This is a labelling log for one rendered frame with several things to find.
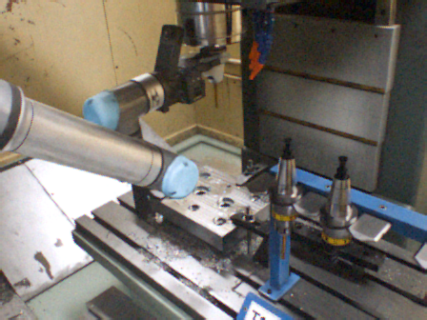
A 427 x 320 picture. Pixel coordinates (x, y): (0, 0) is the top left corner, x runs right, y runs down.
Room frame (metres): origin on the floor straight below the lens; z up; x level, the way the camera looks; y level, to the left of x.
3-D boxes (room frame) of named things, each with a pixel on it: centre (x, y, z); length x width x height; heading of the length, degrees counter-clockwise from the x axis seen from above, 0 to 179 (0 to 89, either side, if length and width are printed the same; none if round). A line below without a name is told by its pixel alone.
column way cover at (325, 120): (1.30, -0.33, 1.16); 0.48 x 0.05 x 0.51; 44
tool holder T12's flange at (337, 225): (0.61, -0.20, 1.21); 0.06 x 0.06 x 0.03
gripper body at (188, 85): (0.90, 0.08, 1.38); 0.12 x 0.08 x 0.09; 137
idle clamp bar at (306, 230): (0.84, -0.27, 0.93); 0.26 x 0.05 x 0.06; 49
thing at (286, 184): (0.69, -0.13, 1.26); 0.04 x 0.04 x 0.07
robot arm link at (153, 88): (0.84, 0.13, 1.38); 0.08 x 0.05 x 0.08; 47
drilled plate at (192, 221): (1.04, 0.02, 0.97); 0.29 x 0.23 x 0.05; 44
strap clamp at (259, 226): (0.89, -0.08, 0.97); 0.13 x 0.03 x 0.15; 44
